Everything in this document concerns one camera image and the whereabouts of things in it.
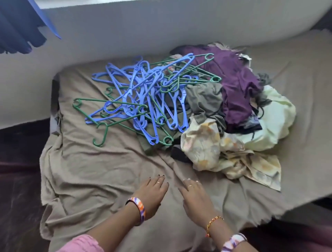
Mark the person's right hand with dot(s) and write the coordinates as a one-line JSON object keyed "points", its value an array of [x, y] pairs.
{"points": [[199, 202]]}

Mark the person's left hand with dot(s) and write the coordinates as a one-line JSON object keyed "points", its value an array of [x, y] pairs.
{"points": [[153, 192]]}

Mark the yellow floral dress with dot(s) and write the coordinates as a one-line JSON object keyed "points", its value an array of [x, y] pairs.
{"points": [[205, 145]]}

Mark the navy blue shorts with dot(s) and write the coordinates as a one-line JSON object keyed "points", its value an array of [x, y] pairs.
{"points": [[246, 126]]}

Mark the olive green button shirt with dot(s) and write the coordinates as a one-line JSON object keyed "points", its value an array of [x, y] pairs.
{"points": [[205, 101]]}

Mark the light yellow shirt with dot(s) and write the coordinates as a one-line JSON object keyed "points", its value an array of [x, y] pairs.
{"points": [[275, 117]]}

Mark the purple tree-print t-shirt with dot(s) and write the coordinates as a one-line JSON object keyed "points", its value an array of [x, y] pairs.
{"points": [[233, 78]]}

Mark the olive green t-shirt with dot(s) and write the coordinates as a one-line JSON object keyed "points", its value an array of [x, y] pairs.
{"points": [[263, 79]]}

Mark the beige garment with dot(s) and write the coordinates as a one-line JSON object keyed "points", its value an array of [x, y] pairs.
{"points": [[228, 48]]}

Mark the person's left forearm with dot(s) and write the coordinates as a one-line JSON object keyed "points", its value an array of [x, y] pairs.
{"points": [[116, 228]]}

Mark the person's right forearm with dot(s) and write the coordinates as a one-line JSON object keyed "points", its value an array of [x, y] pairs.
{"points": [[222, 232]]}

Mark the bed with beige sheet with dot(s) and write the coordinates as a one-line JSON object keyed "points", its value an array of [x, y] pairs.
{"points": [[103, 171]]}

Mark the dark wooden bed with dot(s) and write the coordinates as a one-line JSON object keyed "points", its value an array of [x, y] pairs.
{"points": [[54, 123]]}

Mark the striped orange purple bangle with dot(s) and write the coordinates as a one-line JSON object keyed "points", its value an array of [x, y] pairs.
{"points": [[137, 207]]}

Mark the striped white purple bangle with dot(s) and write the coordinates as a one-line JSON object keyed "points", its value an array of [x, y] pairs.
{"points": [[233, 241]]}

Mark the blue curtain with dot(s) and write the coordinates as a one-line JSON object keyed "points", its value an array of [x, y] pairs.
{"points": [[20, 26]]}

